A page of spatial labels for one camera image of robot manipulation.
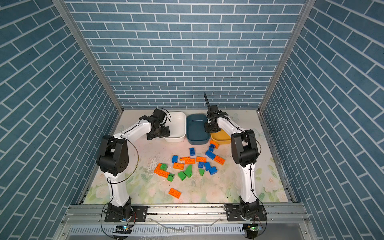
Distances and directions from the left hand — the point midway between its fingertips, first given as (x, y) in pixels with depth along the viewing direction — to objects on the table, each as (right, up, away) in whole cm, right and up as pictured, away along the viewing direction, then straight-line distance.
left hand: (162, 134), depth 98 cm
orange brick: (+36, -7, -1) cm, 36 cm away
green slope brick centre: (+18, -21, -11) cm, 30 cm away
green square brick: (+3, -18, -11) cm, 21 cm away
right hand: (+30, +4, +4) cm, 30 cm away
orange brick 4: (+18, -16, -7) cm, 25 cm away
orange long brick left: (+1, -21, -11) cm, 24 cm away
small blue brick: (+32, -8, -2) cm, 33 cm away
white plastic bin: (+9, +5, +8) cm, 13 cm away
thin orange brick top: (+16, -14, -7) cm, 22 cm away
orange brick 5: (+12, -18, -9) cm, 23 cm away
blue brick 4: (+32, -20, -10) cm, 40 cm away
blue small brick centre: (+25, -17, -9) cm, 32 cm away
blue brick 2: (+9, -15, -7) cm, 18 cm away
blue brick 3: (+29, -18, -9) cm, 35 cm away
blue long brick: (+31, -12, -4) cm, 34 cm away
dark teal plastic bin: (+22, 0, +9) cm, 24 cm away
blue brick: (+20, -11, -3) cm, 23 cm away
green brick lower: (+14, -22, -13) cm, 30 cm away
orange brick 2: (+37, -15, -6) cm, 40 cm away
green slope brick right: (+26, -21, -9) cm, 35 cm away
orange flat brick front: (+11, -30, -17) cm, 37 cm away
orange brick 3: (+25, -15, -5) cm, 30 cm away
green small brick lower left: (+8, -23, -13) cm, 28 cm away
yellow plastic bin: (+39, -2, +4) cm, 40 cm away
